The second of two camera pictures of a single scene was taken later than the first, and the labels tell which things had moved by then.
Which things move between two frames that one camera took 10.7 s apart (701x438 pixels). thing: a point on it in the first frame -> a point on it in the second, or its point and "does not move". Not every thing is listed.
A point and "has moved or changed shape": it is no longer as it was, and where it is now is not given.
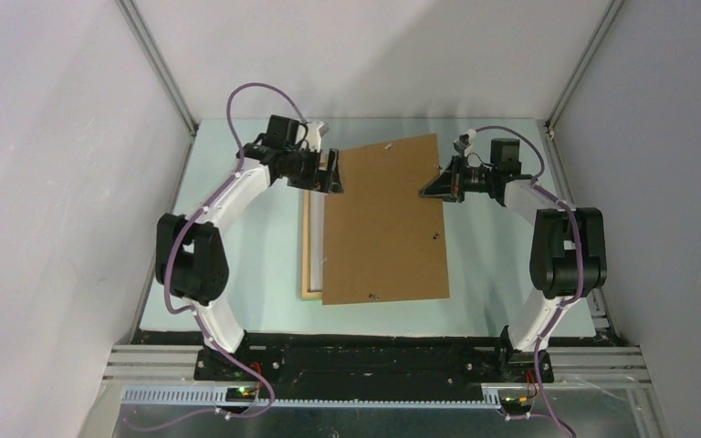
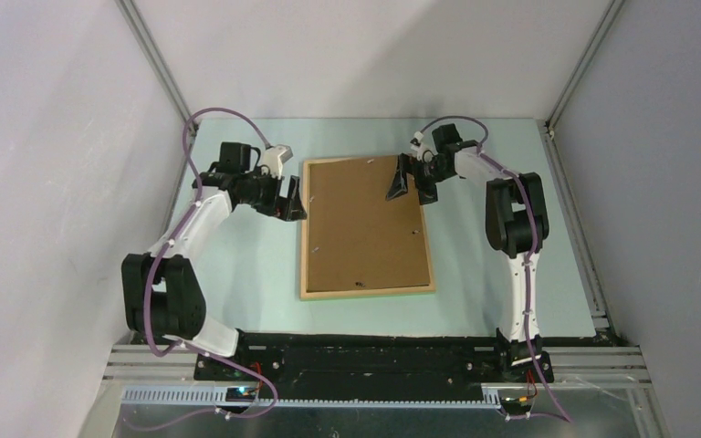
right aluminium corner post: (609, 19) does not move
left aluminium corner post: (131, 13) does not move
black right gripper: (450, 184) -> (406, 164)
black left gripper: (315, 180) -> (287, 209)
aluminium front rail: (178, 362) does not move
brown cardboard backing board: (381, 240) has moved or changed shape
